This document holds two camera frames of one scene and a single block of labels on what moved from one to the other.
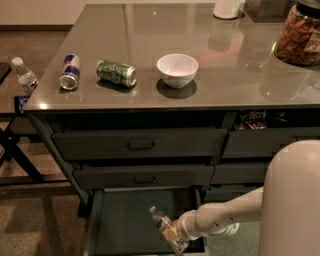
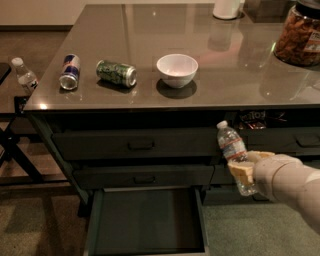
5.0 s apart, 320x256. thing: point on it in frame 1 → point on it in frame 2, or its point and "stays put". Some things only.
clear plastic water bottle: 169,231 → 234,150
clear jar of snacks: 298,41 stays put
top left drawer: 141,143 stays put
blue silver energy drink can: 71,71 stays put
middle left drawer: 143,176 stays put
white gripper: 185,224 → 266,174
